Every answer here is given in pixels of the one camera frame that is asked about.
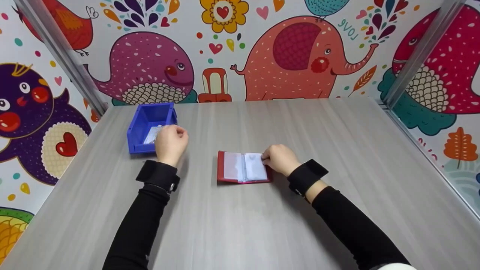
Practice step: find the red card holder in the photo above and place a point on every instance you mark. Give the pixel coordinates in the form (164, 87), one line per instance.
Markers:
(240, 167)

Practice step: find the person's right hand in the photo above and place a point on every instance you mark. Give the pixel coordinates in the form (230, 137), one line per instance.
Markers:
(283, 159)

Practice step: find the black wrist band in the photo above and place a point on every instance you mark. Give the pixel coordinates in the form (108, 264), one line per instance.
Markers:
(157, 174)
(305, 176)

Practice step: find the blue plastic bin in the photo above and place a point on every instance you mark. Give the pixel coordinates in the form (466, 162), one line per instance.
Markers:
(140, 123)

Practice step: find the person's right forearm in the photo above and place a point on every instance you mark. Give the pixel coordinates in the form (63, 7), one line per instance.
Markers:
(352, 228)

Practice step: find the person's left forearm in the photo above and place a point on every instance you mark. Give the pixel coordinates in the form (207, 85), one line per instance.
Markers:
(138, 228)

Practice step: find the person's left fingers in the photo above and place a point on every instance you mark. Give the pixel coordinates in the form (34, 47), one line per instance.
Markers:
(178, 130)

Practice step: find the person's right fingers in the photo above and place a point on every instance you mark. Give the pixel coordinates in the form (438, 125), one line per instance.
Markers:
(267, 156)

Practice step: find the person's left hand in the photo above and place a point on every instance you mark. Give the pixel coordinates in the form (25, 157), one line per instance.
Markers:
(170, 146)

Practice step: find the white card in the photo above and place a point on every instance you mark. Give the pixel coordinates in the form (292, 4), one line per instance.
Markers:
(151, 135)

